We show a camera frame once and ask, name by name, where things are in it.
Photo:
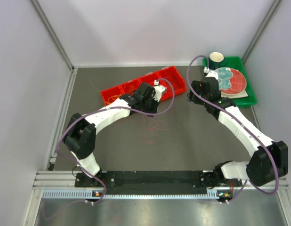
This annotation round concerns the red four-compartment bin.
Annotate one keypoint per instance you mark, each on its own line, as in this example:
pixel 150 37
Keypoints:
pixel 169 73

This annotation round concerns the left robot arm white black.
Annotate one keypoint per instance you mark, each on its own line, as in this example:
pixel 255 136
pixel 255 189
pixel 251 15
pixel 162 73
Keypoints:
pixel 80 139

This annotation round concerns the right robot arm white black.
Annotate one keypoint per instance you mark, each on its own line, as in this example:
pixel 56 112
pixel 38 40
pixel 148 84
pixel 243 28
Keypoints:
pixel 268 159

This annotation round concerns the aluminium frame rail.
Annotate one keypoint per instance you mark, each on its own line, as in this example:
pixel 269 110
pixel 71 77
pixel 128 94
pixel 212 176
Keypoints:
pixel 66 179

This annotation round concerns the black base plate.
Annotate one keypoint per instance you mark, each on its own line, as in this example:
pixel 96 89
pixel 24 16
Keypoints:
pixel 162 182

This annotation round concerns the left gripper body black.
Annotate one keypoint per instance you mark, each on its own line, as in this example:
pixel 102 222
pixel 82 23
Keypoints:
pixel 149 105

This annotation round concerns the red blue patterned plate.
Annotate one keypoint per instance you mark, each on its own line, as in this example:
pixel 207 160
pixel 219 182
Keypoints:
pixel 231 81

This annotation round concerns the green plastic tray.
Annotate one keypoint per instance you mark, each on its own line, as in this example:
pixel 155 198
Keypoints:
pixel 236 63

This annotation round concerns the dark green white cup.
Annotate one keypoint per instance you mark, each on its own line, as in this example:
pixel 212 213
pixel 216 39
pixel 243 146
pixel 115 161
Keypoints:
pixel 217 60

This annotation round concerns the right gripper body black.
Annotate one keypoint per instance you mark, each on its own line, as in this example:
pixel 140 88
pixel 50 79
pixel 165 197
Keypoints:
pixel 197 88

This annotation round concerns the white square plate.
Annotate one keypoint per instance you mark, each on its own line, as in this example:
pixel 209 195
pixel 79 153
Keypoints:
pixel 231 95

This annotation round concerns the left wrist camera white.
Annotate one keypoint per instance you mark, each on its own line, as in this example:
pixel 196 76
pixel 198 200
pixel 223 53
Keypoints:
pixel 160 90

